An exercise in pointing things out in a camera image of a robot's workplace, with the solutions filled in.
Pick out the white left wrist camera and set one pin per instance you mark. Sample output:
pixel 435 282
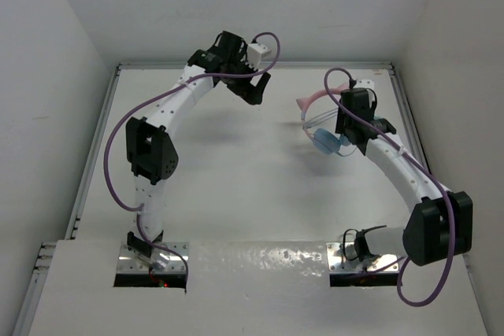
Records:
pixel 256 53

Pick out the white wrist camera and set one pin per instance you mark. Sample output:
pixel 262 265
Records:
pixel 365 83
pixel 256 53

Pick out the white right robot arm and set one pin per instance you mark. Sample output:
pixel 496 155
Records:
pixel 426 236

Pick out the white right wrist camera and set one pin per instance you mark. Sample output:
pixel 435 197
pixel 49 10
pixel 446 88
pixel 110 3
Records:
pixel 365 83

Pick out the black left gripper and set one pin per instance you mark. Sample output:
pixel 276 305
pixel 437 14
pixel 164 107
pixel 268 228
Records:
pixel 251 94

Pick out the pink blue cat-ear headphones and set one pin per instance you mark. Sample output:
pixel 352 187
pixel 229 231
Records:
pixel 325 141

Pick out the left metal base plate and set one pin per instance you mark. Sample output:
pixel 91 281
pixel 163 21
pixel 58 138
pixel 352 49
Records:
pixel 161 262

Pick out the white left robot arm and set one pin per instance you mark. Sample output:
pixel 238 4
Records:
pixel 149 139

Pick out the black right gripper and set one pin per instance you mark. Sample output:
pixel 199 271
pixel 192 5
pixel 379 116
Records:
pixel 340 122

